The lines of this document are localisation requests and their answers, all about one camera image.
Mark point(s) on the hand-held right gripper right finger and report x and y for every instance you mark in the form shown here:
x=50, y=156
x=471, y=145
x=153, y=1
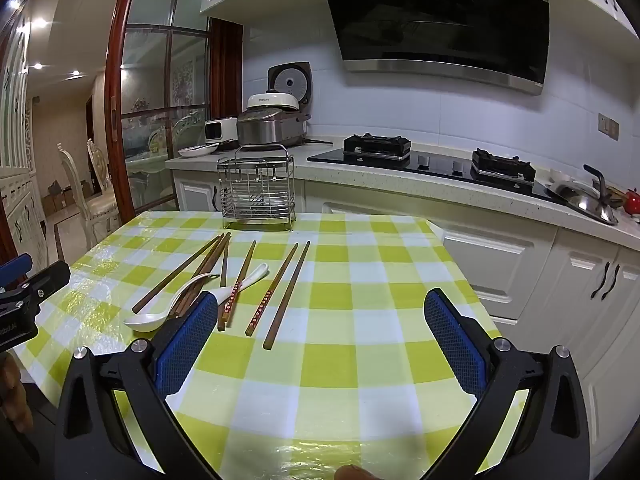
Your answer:
x=455, y=345

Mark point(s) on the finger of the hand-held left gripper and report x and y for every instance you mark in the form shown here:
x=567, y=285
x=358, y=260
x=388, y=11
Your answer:
x=47, y=280
x=15, y=266

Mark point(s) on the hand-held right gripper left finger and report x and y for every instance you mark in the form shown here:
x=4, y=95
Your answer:
x=185, y=345

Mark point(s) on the white ceramic spoon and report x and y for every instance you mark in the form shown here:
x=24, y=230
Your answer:
x=142, y=322
x=250, y=276

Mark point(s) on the red patterned wooden chopstick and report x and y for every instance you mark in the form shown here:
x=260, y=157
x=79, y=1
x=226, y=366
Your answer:
x=275, y=285
x=247, y=265

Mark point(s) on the person's left hand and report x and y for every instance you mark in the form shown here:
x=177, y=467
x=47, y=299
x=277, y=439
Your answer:
x=12, y=392

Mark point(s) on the person's right hand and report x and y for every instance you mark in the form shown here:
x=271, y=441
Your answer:
x=355, y=473

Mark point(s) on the cardboard box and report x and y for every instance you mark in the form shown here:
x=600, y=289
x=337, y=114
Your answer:
x=82, y=191
x=56, y=200

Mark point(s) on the white carved dining chair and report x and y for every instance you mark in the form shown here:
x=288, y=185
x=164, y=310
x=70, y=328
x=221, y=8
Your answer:
x=100, y=180
x=187, y=127
x=70, y=200

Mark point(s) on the white base cabinet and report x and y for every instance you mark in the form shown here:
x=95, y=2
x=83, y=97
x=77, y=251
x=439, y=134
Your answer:
x=500, y=260

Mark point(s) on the white carved partition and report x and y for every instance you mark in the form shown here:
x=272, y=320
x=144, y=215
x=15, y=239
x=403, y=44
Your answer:
x=17, y=160

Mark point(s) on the black glass hob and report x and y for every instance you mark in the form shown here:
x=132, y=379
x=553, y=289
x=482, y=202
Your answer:
x=440, y=165

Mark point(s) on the black burner grate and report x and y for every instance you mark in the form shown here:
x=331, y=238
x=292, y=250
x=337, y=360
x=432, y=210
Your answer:
x=377, y=145
x=502, y=165

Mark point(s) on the grey hob knob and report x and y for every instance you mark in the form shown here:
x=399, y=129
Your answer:
x=422, y=161

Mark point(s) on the white plate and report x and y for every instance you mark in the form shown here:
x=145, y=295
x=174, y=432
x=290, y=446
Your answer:
x=197, y=150

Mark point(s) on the red wooden sliding glass door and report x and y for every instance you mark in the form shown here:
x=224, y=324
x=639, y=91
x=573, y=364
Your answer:
x=117, y=85

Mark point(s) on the white small oven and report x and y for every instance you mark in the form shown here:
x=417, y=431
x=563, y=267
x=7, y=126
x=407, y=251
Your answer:
x=220, y=130

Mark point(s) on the red kettle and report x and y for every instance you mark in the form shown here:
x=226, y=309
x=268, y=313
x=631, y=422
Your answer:
x=634, y=202

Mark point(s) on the silver multicooker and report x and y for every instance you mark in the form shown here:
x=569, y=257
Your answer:
x=270, y=127

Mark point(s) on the white domed appliance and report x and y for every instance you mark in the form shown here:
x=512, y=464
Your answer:
x=272, y=101

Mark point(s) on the dark rice cooker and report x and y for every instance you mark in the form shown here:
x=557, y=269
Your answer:
x=290, y=77

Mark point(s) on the black range hood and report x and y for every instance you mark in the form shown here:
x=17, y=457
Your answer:
x=435, y=15

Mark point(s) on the wall socket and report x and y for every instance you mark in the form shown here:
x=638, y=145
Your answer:
x=609, y=126

